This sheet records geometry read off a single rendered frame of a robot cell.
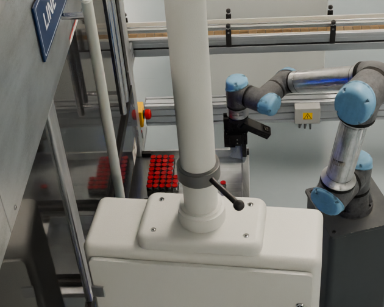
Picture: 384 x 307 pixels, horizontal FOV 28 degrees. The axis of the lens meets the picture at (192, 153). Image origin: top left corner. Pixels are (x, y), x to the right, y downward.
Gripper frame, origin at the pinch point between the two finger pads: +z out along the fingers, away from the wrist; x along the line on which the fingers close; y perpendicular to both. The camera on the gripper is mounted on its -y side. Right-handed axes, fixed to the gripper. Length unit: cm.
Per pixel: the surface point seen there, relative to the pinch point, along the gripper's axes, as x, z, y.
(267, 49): -82, 5, -11
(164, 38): -83, -2, 35
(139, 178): 5.6, 3.3, 38.4
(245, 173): 3.8, 3.5, 0.2
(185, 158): 101, -85, 10
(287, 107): -85, 40, -20
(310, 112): -80, 39, -30
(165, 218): 98, -67, 16
